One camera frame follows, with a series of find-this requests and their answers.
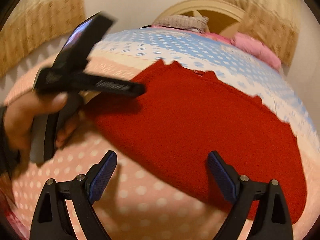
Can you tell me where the red knitted sweater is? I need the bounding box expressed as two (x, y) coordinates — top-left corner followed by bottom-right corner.
(84, 60), (307, 223)

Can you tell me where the person's left hand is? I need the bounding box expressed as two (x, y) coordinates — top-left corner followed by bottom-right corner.
(3, 91), (68, 153)

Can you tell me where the beige side curtain left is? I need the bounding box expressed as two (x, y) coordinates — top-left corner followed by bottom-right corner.
(1, 0), (85, 76)

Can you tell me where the striped grey pillow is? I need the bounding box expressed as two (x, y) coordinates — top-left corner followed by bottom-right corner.
(152, 15), (209, 33)

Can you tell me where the cream wooden headboard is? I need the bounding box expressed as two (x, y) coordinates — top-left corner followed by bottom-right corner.
(156, 0), (245, 38)

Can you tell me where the pink pillow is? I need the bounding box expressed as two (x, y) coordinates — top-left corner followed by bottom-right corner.
(229, 31), (282, 72)

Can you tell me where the beige window curtain centre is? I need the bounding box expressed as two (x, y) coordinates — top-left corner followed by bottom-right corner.
(220, 0), (301, 67)

